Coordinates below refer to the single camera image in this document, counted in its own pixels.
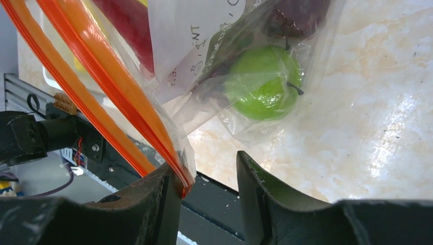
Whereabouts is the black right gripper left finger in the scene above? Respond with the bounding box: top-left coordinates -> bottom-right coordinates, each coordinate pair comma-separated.
1,164 -> 183,244

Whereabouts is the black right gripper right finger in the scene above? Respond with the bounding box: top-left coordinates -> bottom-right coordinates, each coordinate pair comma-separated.
236,151 -> 432,244

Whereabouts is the green apple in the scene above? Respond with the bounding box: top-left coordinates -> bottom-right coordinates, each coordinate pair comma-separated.
224,45 -> 303,121

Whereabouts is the clear orange-zip bag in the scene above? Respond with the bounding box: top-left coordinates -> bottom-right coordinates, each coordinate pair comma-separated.
1,1 -> 345,193

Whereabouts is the red chili pepper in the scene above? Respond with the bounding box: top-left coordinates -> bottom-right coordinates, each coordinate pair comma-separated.
93,0 -> 154,74

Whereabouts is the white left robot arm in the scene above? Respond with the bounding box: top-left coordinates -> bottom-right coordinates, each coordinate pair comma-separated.
1,111 -> 105,166

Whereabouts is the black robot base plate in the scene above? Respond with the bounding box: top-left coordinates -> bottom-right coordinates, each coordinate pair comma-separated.
89,136 -> 245,244

